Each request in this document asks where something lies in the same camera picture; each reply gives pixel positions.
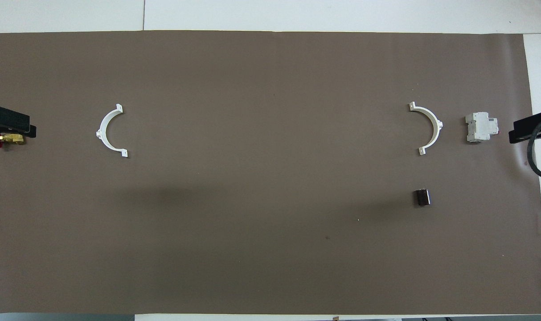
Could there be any white circuit breaker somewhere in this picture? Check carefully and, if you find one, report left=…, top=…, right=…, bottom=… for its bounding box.
left=465, top=112, right=499, bottom=144

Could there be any brass valve red handle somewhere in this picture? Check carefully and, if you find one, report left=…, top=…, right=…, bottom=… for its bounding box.
left=0, top=133, right=26, bottom=150

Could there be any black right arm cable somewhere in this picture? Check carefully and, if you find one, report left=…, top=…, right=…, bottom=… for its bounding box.
left=526, top=116, right=541, bottom=179

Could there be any brown table mat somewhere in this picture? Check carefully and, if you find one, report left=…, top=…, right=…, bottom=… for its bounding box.
left=0, top=30, right=541, bottom=315

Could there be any white half pipe clamp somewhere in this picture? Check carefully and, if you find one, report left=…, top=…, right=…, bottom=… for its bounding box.
left=408, top=102, right=444, bottom=156
left=95, top=104, right=129, bottom=159

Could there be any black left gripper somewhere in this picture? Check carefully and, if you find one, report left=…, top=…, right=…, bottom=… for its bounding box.
left=0, top=106, right=37, bottom=138

